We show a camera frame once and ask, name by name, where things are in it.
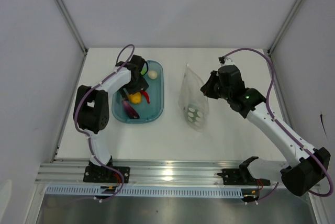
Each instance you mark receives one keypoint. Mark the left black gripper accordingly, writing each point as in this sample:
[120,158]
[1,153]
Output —
[142,86]

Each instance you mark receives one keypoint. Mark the aluminium mounting rail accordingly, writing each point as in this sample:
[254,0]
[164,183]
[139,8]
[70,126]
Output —
[142,172]

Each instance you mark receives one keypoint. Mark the green bell pepper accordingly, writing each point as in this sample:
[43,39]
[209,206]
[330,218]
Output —
[195,117]

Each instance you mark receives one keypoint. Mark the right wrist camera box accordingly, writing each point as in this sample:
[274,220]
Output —
[225,61]

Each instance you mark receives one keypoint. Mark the white slotted cable duct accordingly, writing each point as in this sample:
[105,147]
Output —
[147,191]

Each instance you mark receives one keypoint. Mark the yellow orange fruit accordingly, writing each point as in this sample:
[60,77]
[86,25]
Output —
[135,98]

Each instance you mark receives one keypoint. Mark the right aluminium frame post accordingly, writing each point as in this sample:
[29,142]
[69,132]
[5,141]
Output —
[294,10]

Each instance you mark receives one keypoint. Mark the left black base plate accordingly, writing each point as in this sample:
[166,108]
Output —
[120,173]

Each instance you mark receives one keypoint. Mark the white egg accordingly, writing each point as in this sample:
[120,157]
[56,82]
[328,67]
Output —
[152,74]

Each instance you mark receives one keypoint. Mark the purple eggplant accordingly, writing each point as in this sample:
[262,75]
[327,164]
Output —
[129,110]

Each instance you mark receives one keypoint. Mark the aluminium frame post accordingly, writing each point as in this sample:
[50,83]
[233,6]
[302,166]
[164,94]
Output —
[294,10]
[61,5]

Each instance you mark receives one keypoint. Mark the light green chayote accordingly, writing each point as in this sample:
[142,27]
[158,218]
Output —
[144,70]

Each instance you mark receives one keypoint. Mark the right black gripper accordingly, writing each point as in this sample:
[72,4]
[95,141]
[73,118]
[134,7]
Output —
[207,88]

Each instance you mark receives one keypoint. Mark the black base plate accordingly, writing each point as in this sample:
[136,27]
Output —
[237,177]
[120,173]

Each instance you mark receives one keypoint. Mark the clear zip top bag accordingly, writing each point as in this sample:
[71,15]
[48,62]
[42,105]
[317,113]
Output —
[191,96]

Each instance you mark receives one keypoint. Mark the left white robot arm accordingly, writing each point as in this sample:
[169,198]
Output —
[91,111]

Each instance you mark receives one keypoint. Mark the blue plastic tray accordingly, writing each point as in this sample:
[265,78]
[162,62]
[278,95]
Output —
[147,112]

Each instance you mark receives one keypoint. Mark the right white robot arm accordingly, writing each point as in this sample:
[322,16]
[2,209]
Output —
[304,165]

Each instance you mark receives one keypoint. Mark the red chili pepper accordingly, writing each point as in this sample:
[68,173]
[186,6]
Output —
[146,95]

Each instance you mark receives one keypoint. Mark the left aluminium frame post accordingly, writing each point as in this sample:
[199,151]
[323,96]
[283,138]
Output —
[61,5]

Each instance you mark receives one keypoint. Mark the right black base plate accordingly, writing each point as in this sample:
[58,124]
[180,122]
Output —
[237,177]

